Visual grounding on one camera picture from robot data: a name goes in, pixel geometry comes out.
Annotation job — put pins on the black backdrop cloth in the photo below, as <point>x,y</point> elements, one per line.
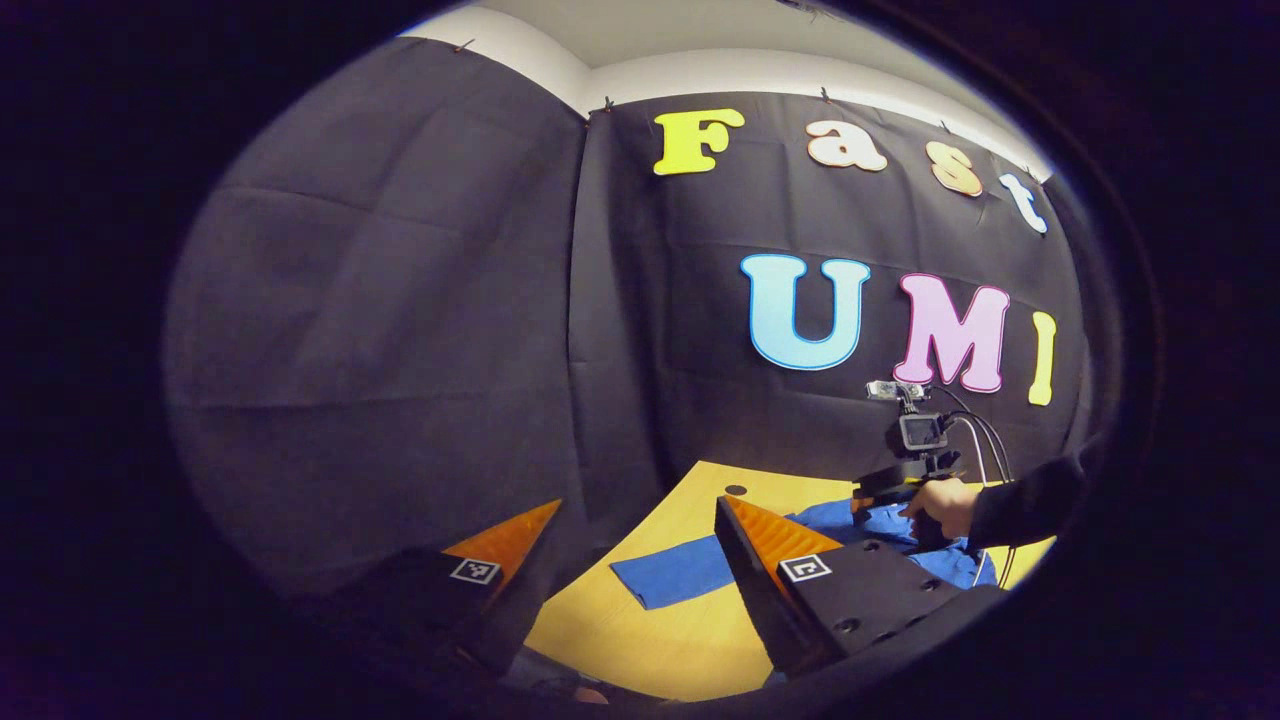
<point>400,300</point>

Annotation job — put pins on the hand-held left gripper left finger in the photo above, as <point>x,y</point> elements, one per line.
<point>520,610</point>

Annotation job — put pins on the blue button shirt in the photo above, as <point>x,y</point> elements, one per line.
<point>680,570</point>

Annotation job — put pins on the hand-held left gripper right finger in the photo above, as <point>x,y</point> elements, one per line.
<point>755,590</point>

